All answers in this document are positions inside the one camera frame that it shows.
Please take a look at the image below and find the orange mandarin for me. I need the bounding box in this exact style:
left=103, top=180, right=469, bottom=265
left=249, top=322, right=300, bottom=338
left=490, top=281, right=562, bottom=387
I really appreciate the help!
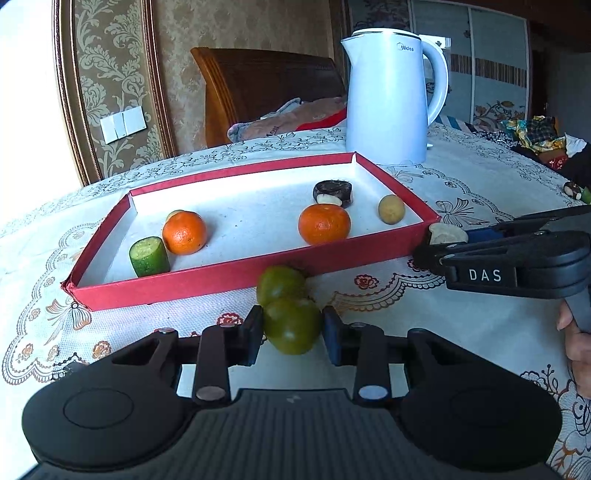
left=162, top=211, right=207, bottom=255
left=297, top=204, right=351, bottom=245

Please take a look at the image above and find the patterned pillow bedding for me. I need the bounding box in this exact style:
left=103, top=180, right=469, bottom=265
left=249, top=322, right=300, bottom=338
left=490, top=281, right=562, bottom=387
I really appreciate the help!
left=226, top=96, right=346, bottom=143

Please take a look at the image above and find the wooden bed headboard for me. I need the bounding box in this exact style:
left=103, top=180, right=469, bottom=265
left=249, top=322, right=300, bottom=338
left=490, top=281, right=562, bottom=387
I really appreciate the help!
left=190, top=47, right=346, bottom=148

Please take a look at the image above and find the pale peeled chestnut piece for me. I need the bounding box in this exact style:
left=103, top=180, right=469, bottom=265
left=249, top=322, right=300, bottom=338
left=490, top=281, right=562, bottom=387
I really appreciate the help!
left=429, top=222, right=469, bottom=245

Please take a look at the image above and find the sliding glass wardrobe door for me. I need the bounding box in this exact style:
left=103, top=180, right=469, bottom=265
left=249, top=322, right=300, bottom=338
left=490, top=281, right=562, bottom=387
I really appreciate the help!
left=345, top=0, right=532, bottom=133

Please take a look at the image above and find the green tomato front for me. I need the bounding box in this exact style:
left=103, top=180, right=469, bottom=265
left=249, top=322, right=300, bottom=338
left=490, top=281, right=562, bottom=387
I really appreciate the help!
left=263, top=297, right=322, bottom=355

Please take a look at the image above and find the green cucumber piece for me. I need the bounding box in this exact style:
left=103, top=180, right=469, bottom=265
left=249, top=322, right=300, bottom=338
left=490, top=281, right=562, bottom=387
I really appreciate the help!
left=129, top=236, right=170, bottom=278

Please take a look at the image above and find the white wall switch panel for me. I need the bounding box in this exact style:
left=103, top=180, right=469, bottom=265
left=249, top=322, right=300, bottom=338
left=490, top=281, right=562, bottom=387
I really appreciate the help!
left=100, top=106, right=147, bottom=144

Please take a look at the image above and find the red shallow cardboard tray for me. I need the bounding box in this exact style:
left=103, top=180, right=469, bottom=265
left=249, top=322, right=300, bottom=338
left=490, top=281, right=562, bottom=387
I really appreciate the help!
left=62, top=153, right=438, bottom=311

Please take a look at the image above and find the person's right hand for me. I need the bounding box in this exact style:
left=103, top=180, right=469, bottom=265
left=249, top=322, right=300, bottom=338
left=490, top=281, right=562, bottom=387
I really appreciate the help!
left=556, top=301, right=591, bottom=399

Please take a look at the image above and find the light blue electric kettle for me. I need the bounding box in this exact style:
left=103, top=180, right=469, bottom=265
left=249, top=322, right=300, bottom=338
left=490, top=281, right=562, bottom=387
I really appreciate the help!
left=342, top=28, right=449, bottom=166

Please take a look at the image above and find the colourful clothes pile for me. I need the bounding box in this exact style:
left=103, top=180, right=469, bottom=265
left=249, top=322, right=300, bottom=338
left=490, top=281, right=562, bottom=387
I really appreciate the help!
left=461, top=115, right=591, bottom=186

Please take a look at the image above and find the yellow-brown longan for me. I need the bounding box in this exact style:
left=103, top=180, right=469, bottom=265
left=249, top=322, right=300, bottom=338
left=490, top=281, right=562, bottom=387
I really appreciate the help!
left=165, top=210, right=184, bottom=222
left=378, top=194, right=406, bottom=225

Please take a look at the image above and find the green tomato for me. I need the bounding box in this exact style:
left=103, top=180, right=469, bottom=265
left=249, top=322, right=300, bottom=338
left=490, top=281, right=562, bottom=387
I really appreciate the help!
left=256, top=265, right=307, bottom=307
left=263, top=297, right=322, bottom=355

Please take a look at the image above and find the dark water chestnut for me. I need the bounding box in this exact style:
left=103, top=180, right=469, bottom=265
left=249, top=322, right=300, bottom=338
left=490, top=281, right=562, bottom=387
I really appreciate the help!
left=312, top=180, right=353, bottom=208
left=563, top=181, right=584, bottom=200

